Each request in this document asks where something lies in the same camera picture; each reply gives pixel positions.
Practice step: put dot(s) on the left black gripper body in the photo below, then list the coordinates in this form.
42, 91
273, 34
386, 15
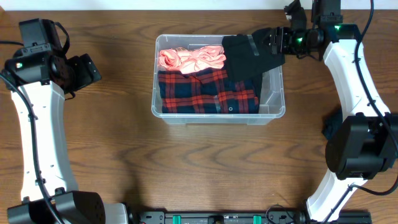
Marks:
86, 70

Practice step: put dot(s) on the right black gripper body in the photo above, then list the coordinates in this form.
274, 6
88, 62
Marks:
285, 37

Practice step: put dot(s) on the black garment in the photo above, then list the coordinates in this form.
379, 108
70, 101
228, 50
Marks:
257, 84
248, 56

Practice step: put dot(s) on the pink garment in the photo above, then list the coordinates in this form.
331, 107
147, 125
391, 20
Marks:
191, 61

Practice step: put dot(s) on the red navy plaid shirt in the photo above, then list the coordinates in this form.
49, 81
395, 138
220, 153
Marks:
209, 91

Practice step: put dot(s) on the dark navy garment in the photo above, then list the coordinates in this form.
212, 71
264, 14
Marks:
332, 122

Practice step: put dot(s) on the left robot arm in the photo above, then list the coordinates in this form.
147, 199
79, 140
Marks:
41, 79

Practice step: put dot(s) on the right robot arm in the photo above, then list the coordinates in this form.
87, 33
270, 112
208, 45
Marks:
365, 142

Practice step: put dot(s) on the clear plastic storage container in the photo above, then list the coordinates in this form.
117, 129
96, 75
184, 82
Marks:
272, 100

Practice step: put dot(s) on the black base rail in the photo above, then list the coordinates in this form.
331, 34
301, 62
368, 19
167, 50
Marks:
276, 216

